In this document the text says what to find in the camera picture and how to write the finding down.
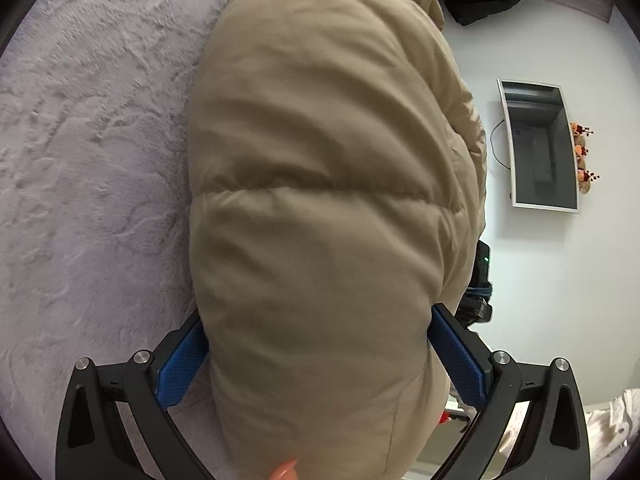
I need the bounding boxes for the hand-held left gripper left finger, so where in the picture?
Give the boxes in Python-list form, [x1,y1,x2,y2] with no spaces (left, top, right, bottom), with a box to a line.
[55,309,217,480]

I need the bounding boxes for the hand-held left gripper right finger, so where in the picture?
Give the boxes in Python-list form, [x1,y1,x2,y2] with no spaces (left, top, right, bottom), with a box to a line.
[430,304,593,480]

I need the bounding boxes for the tan puffer jacket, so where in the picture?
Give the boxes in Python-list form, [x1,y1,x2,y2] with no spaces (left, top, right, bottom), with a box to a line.
[184,0,488,480]

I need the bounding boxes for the person's left hand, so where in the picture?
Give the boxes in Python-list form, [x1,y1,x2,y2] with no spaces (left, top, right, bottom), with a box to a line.
[266,456,302,480]

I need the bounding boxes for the white framed mirror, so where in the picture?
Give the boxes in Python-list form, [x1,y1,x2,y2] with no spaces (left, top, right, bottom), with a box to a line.
[496,78,581,215]

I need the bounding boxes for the orange artificial flowers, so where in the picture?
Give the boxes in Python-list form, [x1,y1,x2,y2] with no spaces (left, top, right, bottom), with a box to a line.
[569,121,600,195]

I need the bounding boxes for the lavender plush bed blanket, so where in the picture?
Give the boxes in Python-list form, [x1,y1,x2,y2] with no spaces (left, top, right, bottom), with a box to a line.
[0,0,251,480]

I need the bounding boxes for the thin black cable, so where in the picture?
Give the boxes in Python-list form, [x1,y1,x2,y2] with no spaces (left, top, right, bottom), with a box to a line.
[489,118,512,171]

